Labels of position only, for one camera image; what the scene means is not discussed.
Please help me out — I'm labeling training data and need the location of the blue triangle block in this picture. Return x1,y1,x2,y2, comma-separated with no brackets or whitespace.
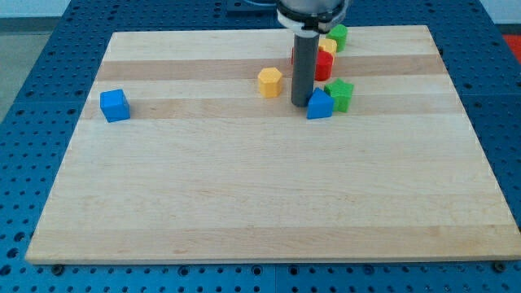
306,88,335,120

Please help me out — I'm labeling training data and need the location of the wooden board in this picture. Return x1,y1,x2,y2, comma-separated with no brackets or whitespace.
26,25,520,265

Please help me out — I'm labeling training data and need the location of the blue perforated metal table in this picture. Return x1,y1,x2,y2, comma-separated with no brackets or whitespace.
1,1,520,292

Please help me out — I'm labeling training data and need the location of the red cylinder block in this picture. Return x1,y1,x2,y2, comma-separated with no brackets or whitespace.
314,51,334,81

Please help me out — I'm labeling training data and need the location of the yellow hexagon block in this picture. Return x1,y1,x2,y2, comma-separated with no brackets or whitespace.
257,67,282,98

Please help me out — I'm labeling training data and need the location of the blue cube block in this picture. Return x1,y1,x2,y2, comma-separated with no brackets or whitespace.
99,89,130,123

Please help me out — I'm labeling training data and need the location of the yellow block behind rod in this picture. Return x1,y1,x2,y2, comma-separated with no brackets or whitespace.
318,38,337,59

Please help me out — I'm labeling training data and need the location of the green star block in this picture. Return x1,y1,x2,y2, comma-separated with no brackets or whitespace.
324,78,354,112

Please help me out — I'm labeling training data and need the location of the green block at back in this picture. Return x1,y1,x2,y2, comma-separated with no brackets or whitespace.
326,24,348,52

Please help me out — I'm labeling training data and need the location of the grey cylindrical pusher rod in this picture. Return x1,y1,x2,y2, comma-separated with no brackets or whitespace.
291,34,319,107

